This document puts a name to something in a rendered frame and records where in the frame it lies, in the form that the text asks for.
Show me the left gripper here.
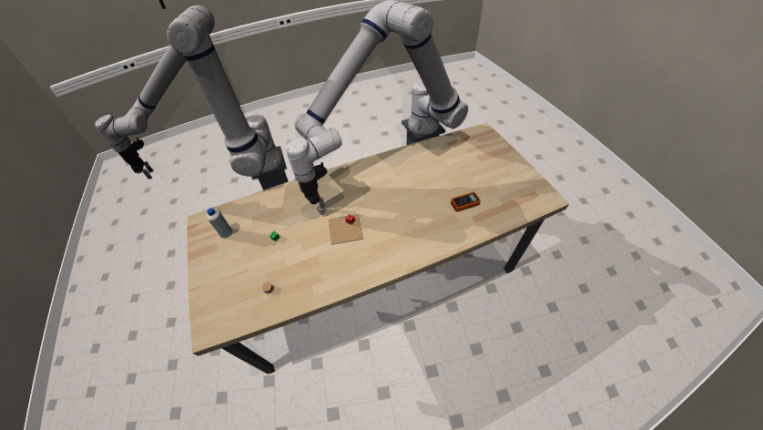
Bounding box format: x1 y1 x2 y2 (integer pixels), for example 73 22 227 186
294 162 328 209

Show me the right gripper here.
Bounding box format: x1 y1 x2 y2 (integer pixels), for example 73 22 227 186
112 138 154 179

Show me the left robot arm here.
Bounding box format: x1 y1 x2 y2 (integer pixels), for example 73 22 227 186
286 0 468 176

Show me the grey plastic bottle with blue cap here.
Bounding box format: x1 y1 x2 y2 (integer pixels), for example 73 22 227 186
207 208 232 238

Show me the orange digital multimeter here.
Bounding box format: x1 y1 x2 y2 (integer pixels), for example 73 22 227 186
451 192 481 212

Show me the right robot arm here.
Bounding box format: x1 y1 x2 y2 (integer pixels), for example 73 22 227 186
95 5 282 177

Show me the brown square mat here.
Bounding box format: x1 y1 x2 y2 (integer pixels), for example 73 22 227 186
329 214 363 244

